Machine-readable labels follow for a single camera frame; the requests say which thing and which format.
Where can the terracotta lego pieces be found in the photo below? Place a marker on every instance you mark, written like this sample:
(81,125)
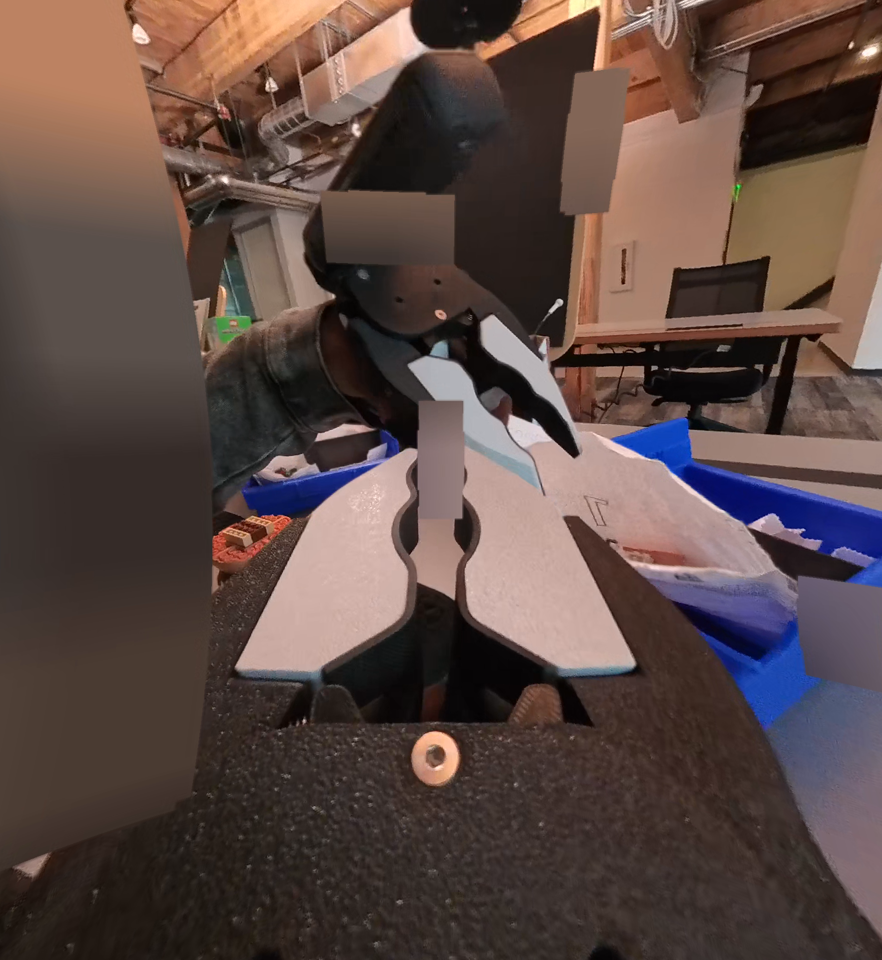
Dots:
(647,555)

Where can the thin white-tipped rod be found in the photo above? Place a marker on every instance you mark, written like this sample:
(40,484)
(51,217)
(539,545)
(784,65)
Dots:
(549,315)

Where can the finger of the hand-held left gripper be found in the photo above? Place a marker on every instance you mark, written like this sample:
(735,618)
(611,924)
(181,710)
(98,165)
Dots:
(523,352)
(448,379)

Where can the black mesh office chair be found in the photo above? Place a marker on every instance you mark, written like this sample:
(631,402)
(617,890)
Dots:
(718,292)

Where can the person's left hand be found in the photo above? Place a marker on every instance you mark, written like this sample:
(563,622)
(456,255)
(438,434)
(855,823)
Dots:
(392,416)

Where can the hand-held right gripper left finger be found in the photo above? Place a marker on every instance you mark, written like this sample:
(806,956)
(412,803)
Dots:
(336,592)

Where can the lego flower pot model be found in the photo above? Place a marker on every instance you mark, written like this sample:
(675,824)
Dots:
(250,540)

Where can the white paper bags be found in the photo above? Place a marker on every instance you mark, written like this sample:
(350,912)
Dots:
(673,510)

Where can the black boom pole with ball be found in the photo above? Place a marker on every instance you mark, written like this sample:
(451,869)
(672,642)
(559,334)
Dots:
(463,19)

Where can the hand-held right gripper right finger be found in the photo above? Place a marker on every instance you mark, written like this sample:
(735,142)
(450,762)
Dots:
(546,592)

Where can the light wood office desk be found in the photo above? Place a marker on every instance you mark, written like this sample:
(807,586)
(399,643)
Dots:
(710,326)

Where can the green lego box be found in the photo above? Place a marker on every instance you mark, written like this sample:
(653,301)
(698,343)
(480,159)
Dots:
(232,330)

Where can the blue plastic bin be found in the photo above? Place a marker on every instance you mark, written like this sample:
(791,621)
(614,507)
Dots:
(313,487)
(785,675)

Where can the metal ceiling pipes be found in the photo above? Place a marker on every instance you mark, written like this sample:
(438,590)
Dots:
(238,172)

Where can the white ceiling duct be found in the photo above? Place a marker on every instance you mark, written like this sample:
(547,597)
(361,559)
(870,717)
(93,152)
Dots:
(358,75)

